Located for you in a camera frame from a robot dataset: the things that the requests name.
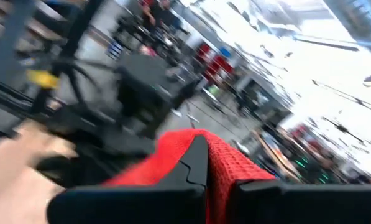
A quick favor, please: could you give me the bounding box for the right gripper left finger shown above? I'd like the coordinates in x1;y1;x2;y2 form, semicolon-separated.
47;135;209;224

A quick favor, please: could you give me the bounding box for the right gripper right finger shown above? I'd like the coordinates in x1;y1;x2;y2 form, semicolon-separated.
231;180;371;224

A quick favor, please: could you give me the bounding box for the red mesh elastic bandage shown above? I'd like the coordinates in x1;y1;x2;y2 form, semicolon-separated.
103;128;276;224

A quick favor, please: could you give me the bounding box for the red storage bin stack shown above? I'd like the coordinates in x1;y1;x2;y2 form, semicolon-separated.
196;42;234;80

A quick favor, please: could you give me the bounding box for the person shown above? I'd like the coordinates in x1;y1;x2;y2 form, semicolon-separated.
140;0;191;37

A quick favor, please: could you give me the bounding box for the yellow cable tag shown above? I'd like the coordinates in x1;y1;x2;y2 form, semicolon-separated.
25;68;61;90

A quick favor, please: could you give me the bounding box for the black table frame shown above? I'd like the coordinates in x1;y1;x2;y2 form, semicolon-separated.
0;74;62;125

